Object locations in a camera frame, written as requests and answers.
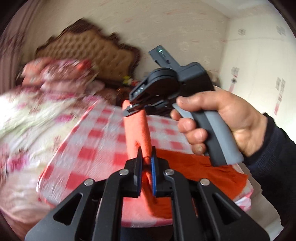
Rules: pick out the dark sleeved right forearm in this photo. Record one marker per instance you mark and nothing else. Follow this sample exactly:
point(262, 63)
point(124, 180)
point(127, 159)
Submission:
point(273, 167)

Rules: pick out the wooden nightstand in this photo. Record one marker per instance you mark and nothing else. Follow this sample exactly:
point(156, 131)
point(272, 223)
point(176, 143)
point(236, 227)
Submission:
point(122, 88)

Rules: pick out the pink curtain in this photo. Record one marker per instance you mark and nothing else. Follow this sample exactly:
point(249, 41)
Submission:
point(14, 30)

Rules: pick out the pink floral pillows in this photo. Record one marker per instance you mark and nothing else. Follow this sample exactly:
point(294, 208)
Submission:
point(65, 75)

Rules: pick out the tufted brown headboard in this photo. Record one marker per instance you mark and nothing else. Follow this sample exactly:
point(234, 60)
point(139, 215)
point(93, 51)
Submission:
point(84, 40)

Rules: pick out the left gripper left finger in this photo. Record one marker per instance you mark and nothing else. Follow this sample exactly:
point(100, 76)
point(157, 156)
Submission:
point(93, 211)

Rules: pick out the orange pants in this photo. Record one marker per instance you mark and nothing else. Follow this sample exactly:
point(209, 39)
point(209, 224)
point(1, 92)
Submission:
point(145, 132)

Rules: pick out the person's right hand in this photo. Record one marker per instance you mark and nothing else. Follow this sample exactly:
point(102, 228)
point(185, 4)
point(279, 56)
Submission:
point(247, 125)

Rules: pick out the pink checkered tablecloth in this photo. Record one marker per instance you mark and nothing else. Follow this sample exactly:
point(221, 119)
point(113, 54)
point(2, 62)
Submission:
point(95, 148)

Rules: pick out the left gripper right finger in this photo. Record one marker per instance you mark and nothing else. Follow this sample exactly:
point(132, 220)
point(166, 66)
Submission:
point(200, 210)

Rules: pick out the floral bed quilt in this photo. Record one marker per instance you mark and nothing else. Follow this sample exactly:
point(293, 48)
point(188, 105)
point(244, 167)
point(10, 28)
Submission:
point(33, 125)

